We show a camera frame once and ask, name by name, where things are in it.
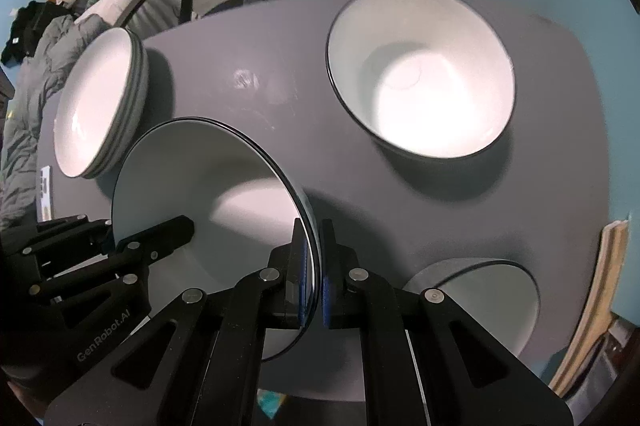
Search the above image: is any large white plate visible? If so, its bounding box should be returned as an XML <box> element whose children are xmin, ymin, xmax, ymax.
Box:
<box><xmin>53</xmin><ymin>27</ymin><xmax>149</xmax><ymax>179</ymax></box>

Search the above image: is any white ribbed bowl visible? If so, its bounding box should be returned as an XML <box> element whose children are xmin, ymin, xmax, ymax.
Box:
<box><xmin>404</xmin><ymin>258</ymin><xmax>540</xmax><ymax>357</ymax></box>

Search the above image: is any white smartphone with stickers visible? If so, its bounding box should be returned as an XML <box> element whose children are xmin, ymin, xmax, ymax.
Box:
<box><xmin>39</xmin><ymin>166</ymin><xmax>52</xmax><ymax>221</ymax></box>

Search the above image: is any grey quilted duvet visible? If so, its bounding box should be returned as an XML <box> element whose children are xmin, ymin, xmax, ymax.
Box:
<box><xmin>1</xmin><ymin>14</ymin><xmax>110</xmax><ymax>230</ymax></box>

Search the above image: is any black clothes pile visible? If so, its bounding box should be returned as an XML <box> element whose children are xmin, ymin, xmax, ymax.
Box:
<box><xmin>1</xmin><ymin>1</ymin><xmax>72</xmax><ymax>66</ymax></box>

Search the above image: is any black office chair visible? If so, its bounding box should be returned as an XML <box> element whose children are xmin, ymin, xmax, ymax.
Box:
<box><xmin>115</xmin><ymin>0</ymin><xmax>245</xmax><ymax>31</ymax></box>

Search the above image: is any wooden board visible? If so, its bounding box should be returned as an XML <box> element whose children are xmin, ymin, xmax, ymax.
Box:
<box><xmin>549</xmin><ymin>220</ymin><xmax>629</xmax><ymax>397</ymax></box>

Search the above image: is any grey plastic bag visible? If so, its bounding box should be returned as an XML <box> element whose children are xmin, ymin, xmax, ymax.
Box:
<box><xmin>564</xmin><ymin>316</ymin><xmax>636</xmax><ymax>425</ymax></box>

